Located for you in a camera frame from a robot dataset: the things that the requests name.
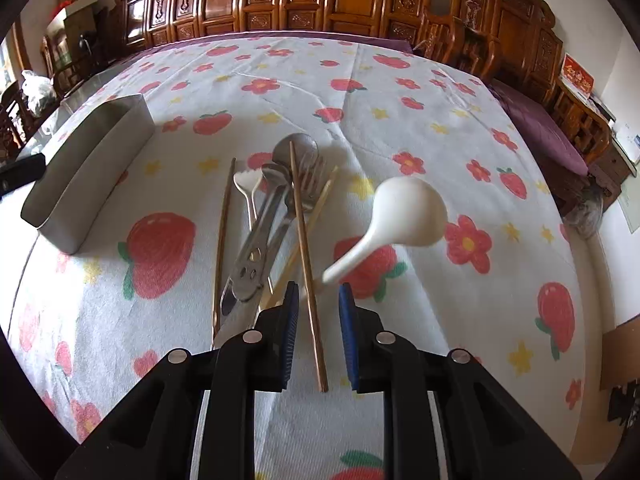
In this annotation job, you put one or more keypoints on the white plastic fork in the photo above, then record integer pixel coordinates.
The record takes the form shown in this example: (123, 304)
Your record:
(247, 187)

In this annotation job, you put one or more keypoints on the metal rectangular utensil container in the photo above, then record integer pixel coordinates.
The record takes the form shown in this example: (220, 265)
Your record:
(90, 195)

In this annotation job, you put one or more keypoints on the brown wooden chopstick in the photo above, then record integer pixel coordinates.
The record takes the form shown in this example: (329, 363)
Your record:
(302, 240)
(225, 240)

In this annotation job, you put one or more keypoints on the small metal spoon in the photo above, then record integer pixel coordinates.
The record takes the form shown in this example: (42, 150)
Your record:
(274, 174)

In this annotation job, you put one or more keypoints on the strawberry printed blanket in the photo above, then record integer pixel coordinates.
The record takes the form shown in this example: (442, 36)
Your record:
(350, 110)

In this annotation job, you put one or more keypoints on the short purple seat cushion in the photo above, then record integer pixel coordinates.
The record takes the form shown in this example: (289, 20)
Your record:
(540, 120)

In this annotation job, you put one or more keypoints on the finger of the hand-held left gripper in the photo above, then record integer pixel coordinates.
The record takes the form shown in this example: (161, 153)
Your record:
(22, 170)

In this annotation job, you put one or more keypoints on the light bamboo chopstick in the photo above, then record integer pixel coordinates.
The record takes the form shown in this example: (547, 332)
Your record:
(287, 262)

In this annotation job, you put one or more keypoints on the large metal spoon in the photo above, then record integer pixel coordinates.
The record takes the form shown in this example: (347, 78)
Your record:
(300, 145)

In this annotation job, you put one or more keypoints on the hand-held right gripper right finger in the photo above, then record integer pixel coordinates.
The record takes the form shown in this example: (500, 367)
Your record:
(347, 330)

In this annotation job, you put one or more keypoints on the carved wooden armchair sofa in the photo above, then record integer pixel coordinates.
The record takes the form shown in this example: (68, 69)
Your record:
(520, 25)

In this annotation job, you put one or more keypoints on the metal fork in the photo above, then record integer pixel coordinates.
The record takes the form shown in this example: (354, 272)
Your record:
(314, 170)

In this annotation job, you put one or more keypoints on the white plastic bag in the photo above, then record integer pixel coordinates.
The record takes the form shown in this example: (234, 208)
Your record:
(37, 92)

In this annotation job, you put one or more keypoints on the grey plastic bag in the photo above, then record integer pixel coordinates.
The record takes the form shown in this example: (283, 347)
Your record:
(585, 215)

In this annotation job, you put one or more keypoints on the red wall sign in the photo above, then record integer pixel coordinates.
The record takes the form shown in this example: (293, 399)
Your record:
(576, 76)

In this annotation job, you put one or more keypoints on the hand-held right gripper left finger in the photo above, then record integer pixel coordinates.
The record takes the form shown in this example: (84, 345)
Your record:
(290, 320)

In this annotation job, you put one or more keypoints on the white soup spoon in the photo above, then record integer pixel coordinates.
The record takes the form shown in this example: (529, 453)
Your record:
(410, 210)

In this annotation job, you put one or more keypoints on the dark wooden chair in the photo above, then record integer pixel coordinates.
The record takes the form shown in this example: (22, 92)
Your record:
(12, 120)

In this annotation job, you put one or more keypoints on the long purple seat cushion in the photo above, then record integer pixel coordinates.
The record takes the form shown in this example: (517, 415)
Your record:
(165, 46)

